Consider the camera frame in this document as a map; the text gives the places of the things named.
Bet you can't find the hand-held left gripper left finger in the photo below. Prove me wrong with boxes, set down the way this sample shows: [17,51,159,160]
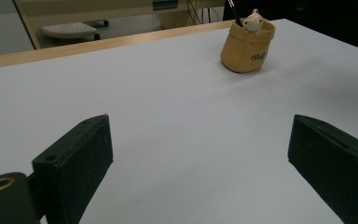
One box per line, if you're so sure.
[32,113,114,224]

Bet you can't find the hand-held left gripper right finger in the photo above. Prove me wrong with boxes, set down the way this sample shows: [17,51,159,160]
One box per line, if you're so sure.
[287,113,358,224]

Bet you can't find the tan bear pot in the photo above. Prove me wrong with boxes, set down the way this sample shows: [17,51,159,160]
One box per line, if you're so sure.
[219,8,277,75]

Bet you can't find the wooden table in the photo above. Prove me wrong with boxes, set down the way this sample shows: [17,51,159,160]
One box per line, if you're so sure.
[0,19,235,71]

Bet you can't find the white cabinet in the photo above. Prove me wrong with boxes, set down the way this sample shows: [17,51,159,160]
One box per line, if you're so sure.
[0,0,34,59]

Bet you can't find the light wooden desk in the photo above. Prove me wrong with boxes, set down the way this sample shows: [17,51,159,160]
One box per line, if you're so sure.
[12,0,227,50]

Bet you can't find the black hanging cables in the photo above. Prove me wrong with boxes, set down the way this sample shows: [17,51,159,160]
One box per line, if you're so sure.
[186,0,222,26]

